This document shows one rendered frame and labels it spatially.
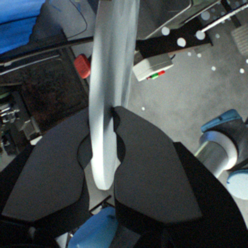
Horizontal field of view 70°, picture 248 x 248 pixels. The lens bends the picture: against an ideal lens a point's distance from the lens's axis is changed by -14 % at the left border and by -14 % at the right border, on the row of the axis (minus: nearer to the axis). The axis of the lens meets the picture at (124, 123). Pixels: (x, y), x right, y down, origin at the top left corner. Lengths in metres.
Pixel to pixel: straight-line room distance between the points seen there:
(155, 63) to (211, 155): 0.34
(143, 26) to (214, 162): 0.32
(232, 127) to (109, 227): 0.37
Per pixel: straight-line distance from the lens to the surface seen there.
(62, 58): 2.09
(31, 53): 1.24
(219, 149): 0.48
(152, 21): 0.40
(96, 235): 0.31
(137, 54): 0.65
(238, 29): 0.97
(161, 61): 0.67
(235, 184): 0.59
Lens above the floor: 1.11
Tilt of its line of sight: 38 degrees down
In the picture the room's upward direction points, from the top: 120 degrees counter-clockwise
